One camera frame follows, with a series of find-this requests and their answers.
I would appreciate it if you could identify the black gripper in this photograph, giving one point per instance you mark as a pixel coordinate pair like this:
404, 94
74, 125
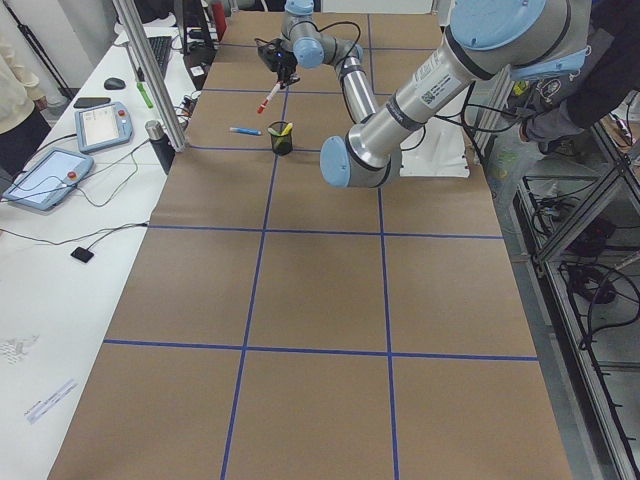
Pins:
286, 66

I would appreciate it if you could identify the red marker pen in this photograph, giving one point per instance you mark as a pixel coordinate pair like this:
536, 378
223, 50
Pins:
263, 105

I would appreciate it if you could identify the green highlighter pen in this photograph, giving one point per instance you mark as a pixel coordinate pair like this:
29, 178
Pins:
281, 145

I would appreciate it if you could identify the blue marker pen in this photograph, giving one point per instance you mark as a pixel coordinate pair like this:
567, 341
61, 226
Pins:
245, 131

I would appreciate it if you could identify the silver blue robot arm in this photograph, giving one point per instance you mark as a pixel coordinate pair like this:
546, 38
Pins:
535, 39

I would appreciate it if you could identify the yellow highlighter pen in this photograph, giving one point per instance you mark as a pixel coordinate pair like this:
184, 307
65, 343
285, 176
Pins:
287, 129

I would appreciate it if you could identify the black mesh pen holder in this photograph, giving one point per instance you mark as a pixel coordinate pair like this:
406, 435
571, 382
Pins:
276, 127

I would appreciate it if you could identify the black keyboard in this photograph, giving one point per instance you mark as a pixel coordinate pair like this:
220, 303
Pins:
161, 47

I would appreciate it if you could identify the black water bottle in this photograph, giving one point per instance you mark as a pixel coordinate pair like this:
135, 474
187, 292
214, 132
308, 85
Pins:
161, 145

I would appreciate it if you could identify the green marker on desk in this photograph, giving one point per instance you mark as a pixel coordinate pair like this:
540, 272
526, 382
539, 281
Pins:
145, 96

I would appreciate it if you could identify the black computer mouse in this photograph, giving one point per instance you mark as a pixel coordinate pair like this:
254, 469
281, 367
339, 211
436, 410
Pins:
113, 83

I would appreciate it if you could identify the upper teach pendant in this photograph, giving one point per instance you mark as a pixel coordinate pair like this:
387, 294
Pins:
102, 127

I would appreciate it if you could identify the teach pendant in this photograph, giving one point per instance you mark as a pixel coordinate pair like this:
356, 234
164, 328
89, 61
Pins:
50, 180
102, 127

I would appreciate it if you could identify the black smartphone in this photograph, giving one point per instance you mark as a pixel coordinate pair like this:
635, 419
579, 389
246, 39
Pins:
90, 102

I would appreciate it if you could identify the lower teach pendant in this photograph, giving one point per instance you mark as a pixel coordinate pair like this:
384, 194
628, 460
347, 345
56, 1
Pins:
50, 180

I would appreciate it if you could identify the person in dark jacket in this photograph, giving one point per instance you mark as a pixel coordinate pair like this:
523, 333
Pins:
566, 106

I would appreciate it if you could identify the small black square pad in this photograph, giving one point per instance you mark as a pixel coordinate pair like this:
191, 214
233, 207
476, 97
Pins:
84, 255

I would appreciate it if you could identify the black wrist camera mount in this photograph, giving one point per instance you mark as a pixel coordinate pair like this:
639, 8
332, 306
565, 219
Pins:
270, 52

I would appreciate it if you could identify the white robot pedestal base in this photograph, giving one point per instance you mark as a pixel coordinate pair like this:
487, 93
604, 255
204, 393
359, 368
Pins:
436, 150

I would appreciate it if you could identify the aluminium frame post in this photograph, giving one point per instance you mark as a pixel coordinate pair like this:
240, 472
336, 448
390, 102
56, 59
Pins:
133, 26

